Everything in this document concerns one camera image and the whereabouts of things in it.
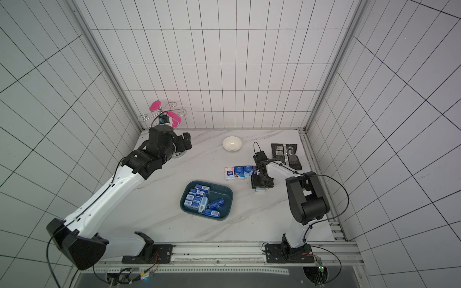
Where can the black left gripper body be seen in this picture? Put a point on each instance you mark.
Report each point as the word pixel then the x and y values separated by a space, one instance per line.
pixel 178 145

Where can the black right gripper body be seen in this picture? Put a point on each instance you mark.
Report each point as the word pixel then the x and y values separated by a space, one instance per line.
pixel 259 180

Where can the blue white pocket tissue pack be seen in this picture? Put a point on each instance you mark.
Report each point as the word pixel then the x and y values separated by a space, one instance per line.
pixel 248 171

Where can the dark blue Tempo tissue pack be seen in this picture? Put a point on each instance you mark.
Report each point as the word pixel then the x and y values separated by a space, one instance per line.
pixel 217 204

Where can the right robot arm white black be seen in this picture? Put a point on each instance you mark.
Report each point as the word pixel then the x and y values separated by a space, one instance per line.
pixel 307 201

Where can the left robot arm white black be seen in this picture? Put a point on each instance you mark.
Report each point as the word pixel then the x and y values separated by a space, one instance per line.
pixel 76 236

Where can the teal storage tray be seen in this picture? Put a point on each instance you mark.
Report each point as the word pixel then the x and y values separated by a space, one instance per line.
pixel 217 192

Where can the pink cup lower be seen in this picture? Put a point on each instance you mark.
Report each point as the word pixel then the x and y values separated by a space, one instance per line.
pixel 175 119

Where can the pink cup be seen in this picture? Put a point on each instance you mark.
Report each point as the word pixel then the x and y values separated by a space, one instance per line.
pixel 175 119
pixel 156 106

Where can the chrome cup holder stand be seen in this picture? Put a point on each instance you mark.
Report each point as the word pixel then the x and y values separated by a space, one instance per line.
pixel 153 117

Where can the pink cup upper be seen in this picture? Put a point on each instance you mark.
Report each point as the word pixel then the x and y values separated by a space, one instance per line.
pixel 156 106

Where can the black snack bag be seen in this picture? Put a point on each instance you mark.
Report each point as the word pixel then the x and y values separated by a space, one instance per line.
pixel 286 153

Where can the white bowl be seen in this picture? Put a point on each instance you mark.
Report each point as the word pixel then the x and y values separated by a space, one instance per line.
pixel 232 144

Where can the blue tissue pack front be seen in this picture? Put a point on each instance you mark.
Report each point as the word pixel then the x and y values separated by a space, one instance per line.
pixel 211 213

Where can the light blue tissue pack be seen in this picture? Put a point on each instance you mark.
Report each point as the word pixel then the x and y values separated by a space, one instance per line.
pixel 203 205

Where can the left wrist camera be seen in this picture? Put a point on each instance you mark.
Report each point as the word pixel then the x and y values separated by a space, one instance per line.
pixel 164 119

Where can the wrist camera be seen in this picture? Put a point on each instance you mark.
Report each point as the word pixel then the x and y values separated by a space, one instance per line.
pixel 164 119
pixel 260 157

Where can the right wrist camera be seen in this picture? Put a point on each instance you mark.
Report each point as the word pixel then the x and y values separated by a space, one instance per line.
pixel 260 157

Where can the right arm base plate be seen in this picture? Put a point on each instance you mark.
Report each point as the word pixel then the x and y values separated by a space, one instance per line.
pixel 284 254

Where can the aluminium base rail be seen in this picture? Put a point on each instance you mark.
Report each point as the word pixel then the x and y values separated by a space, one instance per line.
pixel 235 257

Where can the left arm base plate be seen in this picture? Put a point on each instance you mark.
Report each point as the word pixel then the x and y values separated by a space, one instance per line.
pixel 160 254

